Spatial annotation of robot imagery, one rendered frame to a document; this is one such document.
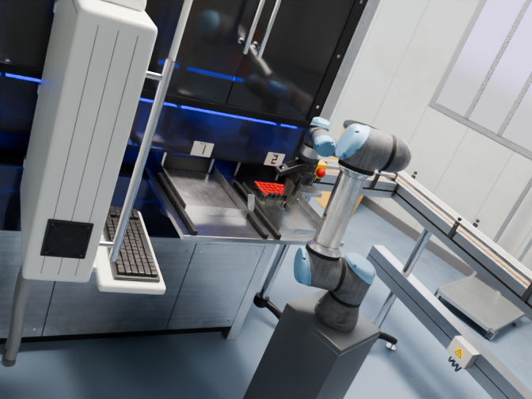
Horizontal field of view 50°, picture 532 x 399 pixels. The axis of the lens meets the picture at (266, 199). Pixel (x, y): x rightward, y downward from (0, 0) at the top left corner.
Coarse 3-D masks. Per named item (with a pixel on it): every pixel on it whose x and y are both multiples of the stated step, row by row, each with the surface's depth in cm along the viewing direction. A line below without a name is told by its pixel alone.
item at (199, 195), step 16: (176, 176) 225; (192, 176) 231; (208, 176) 236; (176, 192) 207; (192, 192) 217; (208, 192) 222; (224, 192) 227; (192, 208) 202; (208, 208) 205; (224, 208) 208; (240, 208) 219
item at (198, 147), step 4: (196, 144) 219; (200, 144) 220; (204, 144) 221; (208, 144) 222; (212, 144) 222; (192, 148) 219; (196, 148) 220; (200, 148) 221; (208, 148) 223; (212, 148) 223; (192, 152) 220; (196, 152) 221; (200, 152) 222; (204, 152) 223; (208, 152) 224; (204, 156) 224; (208, 156) 224
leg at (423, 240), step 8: (424, 232) 289; (424, 240) 289; (416, 248) 292; (408, 256) 296; (416, 256) 294; (408, 264) 296; (408, 272) 298; (392, 296) 304; (384, 304) 308; (392, 304) 306; (384, 312) 308; (376, 320) 312; (384, 320) 311
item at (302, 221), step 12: (252, 192) 229; (264, 204) 231; (276, 204) 235; (300, 204) 244; (276, 216) 225; (288, 216) 229; (300, 216) 233; (312, 216) 236; (276, 228) 212; (288, 228) 212; (300, 228) 223; (312, 228) 227
